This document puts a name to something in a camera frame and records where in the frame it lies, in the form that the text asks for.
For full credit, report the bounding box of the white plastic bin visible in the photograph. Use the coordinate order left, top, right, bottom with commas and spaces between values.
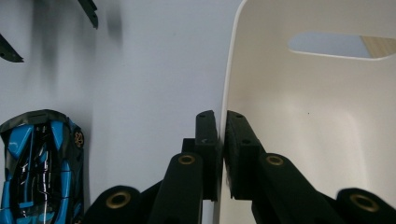
214, 0, 396, 224

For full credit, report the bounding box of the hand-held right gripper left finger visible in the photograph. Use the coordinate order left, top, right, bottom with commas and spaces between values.
147, 109, 219, 224

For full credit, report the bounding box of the blue toy car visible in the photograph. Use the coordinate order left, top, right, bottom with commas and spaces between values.
0, 108, 86, 224

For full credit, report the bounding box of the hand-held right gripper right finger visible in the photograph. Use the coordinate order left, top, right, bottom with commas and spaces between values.
223, 110, 347, 224

